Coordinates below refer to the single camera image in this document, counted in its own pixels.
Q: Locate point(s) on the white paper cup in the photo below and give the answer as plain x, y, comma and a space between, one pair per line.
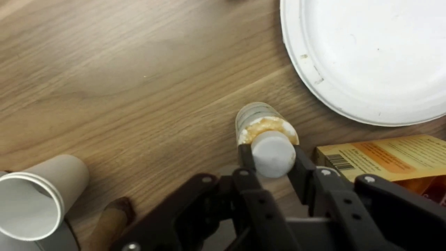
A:
56, 181

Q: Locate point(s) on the white round plate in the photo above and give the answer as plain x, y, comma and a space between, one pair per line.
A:
371, 55

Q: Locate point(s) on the brown plush moose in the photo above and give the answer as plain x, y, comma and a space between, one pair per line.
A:
109, 223

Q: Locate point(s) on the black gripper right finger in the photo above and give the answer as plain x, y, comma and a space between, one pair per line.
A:
343, 203

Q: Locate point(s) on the open yellow cardboard box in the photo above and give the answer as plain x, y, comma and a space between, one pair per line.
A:
391, 157

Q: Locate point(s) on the small white yellow-label bottle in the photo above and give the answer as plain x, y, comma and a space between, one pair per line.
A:
272, 153

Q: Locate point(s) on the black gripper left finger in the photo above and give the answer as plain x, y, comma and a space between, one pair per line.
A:
251, 195

